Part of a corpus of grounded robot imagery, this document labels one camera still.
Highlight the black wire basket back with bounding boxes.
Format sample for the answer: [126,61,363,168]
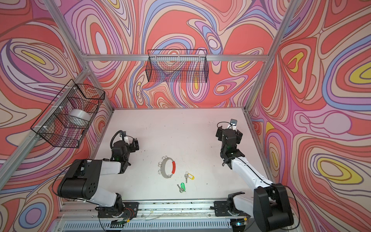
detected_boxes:
[146,49,209,83]

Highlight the aluminium table edge rail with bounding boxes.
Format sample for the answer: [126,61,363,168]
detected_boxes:
[50,198,259,232]

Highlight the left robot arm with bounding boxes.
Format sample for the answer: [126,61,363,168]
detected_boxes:
[54,130,139,218]

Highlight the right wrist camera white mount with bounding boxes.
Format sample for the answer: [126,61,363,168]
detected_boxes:
[229,119,238,130]

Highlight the metal keyring disc red grip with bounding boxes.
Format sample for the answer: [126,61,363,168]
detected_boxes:
[157,156,176,179]

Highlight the black wire basket left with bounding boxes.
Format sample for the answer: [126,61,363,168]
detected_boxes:
[31,79,105,148]

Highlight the aluminium cage frame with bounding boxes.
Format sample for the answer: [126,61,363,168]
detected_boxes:
[0,0,299,192]

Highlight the grey tape roll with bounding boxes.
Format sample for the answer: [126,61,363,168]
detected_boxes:
[68,109,91,126]

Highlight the green plastic key tag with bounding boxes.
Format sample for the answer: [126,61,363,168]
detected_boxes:
[180,183,186,191]

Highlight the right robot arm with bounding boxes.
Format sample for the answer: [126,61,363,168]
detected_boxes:
[212,119,300,232]

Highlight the black wire basket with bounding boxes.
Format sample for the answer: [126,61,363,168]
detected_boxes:
[146,49,209,83]
[31,79,105,148]

